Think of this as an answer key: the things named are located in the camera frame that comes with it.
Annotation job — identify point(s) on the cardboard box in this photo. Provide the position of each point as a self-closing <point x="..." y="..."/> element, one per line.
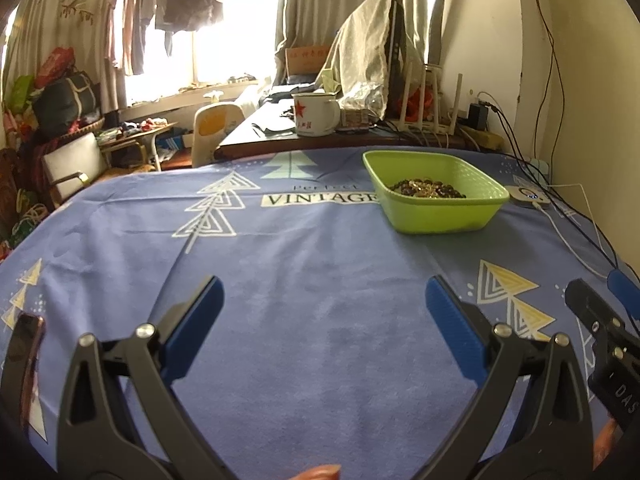
<point x="305" y="60"/>

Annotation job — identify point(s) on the dark wooden desk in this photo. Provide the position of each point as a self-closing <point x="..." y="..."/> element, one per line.
<point x="260" y="147"/>

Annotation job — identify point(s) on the white enamel mug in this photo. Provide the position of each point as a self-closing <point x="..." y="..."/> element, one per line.
<point x="312" y="117"/>

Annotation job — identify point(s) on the person's left hand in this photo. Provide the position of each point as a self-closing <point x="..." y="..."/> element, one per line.
<point x="320" y="472"/>

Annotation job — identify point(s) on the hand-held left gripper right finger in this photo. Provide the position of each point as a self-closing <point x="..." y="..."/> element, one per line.
<point x="455" y="330"/>

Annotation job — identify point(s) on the red bag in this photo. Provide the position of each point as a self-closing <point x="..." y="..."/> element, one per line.
<point x="55" y="65"/>

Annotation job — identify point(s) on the black power adapter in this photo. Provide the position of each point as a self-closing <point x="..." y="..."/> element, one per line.
<point x="479" y="116"/>

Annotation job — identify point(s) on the yellow power strip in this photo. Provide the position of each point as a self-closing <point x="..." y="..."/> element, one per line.
<point x="480" y="139"/>

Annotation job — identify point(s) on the green bag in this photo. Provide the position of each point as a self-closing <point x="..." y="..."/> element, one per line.
<point x="20" y="92"/>

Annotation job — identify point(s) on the white router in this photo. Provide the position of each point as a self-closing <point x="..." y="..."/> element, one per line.
<point x="425" y="127"/>

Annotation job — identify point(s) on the green plastic basket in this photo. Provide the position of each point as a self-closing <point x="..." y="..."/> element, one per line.
<point x="435" y="215"/>

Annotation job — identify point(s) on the white round charger box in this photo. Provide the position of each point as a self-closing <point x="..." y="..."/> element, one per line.
<point x="525" y="196"/>

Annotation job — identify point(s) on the black computer monitor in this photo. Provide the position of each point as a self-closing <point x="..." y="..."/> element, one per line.
<point x="400" y="60"/>

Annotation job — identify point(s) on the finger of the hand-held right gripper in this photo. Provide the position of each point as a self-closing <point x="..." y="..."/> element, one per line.
<point x="625" y="290"/>
<point x="595" y="310"/>

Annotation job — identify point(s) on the row of hanging clothes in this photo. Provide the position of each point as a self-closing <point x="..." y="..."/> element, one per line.
<point x="190" y="0"/>

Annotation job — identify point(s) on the white plastic chair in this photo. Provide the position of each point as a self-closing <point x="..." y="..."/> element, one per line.
<point x="215" y="130"/>

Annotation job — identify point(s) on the white spray bottle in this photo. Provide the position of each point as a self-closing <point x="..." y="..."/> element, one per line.
<point x="214" y="96"/>

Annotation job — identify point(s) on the person's right hand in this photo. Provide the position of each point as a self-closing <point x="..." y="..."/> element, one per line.
<point x="607" y="445"/>

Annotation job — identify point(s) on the white folding chair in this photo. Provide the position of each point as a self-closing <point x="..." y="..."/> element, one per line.
<point x="70" y="157"/>

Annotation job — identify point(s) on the small wooden table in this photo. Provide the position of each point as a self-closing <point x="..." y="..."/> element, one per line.
<point x="145" y="132"/>

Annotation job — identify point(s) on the dark duffel bag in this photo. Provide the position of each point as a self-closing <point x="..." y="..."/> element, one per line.
<point x="65" y="105"/>

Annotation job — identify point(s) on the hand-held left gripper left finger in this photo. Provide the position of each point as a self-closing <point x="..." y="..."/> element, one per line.
<point x="195" y="325"/>

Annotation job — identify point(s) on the clear plastic bag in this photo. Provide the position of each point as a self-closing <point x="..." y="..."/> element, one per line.
<point x="365" y="96"/>

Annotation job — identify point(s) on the blue printed tablecloth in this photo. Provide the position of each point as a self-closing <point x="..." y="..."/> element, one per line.
<point x="310" y="270"/>

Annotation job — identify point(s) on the beige curtain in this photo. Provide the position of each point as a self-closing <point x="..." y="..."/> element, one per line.
<point x="310" y="5"/>

